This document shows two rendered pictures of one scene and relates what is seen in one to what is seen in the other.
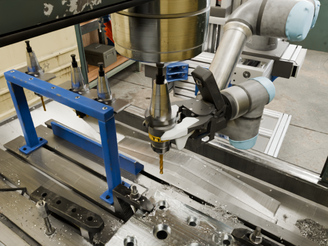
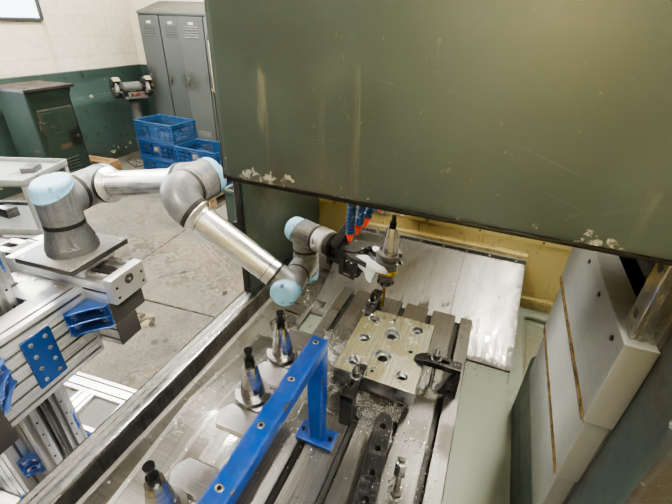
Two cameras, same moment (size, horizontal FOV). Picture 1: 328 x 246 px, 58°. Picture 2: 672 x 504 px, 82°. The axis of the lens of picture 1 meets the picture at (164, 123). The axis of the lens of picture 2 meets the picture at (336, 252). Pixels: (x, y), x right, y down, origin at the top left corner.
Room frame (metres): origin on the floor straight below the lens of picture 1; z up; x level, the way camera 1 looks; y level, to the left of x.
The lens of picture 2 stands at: (0.80, 0.77, 1.81)
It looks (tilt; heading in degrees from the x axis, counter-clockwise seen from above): 30 degrees down; 257
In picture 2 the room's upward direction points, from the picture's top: 2 degrees clockwise
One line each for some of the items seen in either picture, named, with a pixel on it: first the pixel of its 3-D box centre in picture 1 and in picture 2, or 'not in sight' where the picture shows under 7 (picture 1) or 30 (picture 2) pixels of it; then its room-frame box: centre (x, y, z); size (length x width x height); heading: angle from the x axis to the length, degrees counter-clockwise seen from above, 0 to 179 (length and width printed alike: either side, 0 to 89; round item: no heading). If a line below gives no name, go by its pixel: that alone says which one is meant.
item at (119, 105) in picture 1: (118, 105); (294, 338); (0.74, 0.13, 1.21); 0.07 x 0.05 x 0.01; 146
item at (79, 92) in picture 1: (79, 90); (253, 395); (0.84, 0.27, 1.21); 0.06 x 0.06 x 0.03
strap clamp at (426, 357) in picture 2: not in sight; (436, 368); (0.34, 0.07, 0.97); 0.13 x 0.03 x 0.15; 146
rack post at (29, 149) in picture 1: (24, 115); not in sight; (0.95, 0.52, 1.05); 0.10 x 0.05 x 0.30; 146
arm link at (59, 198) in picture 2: not in sight; (58, 198); (1.39, -0.47, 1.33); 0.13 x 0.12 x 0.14; 61
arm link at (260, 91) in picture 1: (251, 95); (305, 233); (0.67, -0.22, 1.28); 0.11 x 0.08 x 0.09; 127
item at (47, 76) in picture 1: (45, 77); (192, 477); (0.93, 0.40, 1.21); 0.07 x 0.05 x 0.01; 146
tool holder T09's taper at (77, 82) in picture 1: (76, 76); (251, 377); (0.84, 0.27, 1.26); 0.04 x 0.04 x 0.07
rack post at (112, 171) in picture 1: (111, 158); (317, 397); (0.70, 0.16, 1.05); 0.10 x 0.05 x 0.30; 146
